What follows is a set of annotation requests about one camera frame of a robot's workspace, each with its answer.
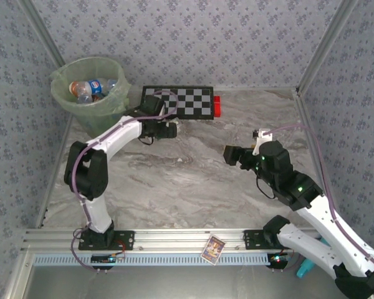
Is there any Pepsi bottle with blue cap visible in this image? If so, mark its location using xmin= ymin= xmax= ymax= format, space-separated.
xmin=82 ymin=79 xmax=110 ymax=96

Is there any brown coffee drink bottle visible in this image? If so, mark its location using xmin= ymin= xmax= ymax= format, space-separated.
xmin=69 ymin=80 xmax=90 ymax=97

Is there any silver metal mesh bin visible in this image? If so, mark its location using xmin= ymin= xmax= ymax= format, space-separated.
xmin=50 ymin=56 xmax=132 ymax=140

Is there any black chessboard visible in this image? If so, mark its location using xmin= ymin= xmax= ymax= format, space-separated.
xmin=138 ymin=85 xmax=215 ymax=121

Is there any small circuit board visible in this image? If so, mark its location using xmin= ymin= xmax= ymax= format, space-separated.
xmin=91 ymin=254 xmax=125 ymax=265
xmin=267 ymin=252 xmax=292 ymax=264

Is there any small picture card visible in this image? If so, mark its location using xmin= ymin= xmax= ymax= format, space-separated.
xmin=200 ymin=235 xmax=226 ymax=265

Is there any teal marker pen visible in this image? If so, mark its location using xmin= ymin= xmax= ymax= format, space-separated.
xmin=295 ymin=238 xmax=325 ymax=279

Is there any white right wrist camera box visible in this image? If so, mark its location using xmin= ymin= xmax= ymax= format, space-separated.
xmin=251 ymin=128 xmax=269 ymax=156

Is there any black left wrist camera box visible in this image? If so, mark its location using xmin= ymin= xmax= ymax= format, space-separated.
xmin=143 ymin=94 xmax=165 ymax=115

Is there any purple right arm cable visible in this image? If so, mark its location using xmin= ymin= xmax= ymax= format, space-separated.
xmin=263 ymin=123 xmax=374 ymax=297

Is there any aluminium frame side rail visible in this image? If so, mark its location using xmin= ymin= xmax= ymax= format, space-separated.
xmin=294 ymin=90 xmax=374 ymax=299

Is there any aluminium mounting rail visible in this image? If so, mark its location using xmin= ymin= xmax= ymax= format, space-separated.
xmin=21 ymin=229 xmax=319 ymax=253

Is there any light blue slotted cable duct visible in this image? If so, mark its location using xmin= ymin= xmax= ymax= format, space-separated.
xmin=33 ymin=252 xmax=295 ymax=266

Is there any aluminium frame post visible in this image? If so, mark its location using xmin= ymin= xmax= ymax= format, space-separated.
xmin=295 ymin=0 xmax=360 ymax=93
xmin=18 ymin=0 xmax=66 ymax=68

